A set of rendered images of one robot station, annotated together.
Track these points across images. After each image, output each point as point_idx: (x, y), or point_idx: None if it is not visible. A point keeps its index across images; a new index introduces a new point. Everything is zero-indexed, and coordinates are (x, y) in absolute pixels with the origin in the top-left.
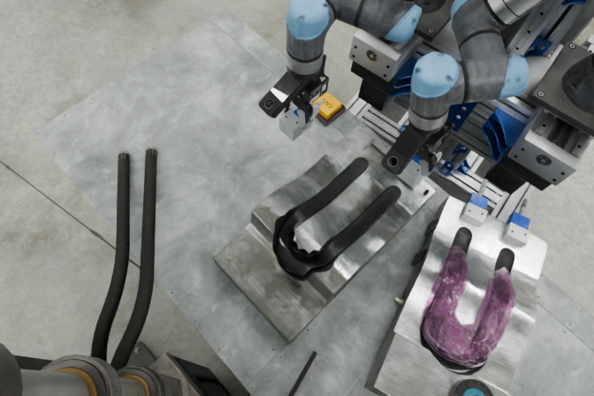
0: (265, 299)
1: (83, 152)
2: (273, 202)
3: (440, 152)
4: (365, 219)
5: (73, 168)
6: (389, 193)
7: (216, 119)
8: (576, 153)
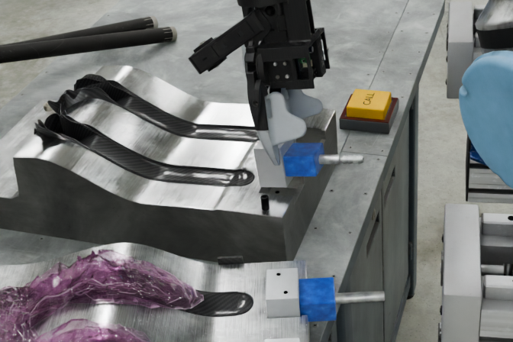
0: (2, 151)
1: (139, 9)
2: (123, 72)
3: (301, 120)
4: (172, 175)
5: (116, 13)
6: (237, 177)
7: None
8: (492, 282)
